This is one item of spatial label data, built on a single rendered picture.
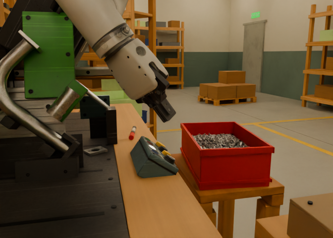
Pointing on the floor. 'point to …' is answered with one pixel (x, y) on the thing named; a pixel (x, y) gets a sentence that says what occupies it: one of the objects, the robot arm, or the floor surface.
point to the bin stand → (228, 208)
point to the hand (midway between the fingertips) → (164, 110)
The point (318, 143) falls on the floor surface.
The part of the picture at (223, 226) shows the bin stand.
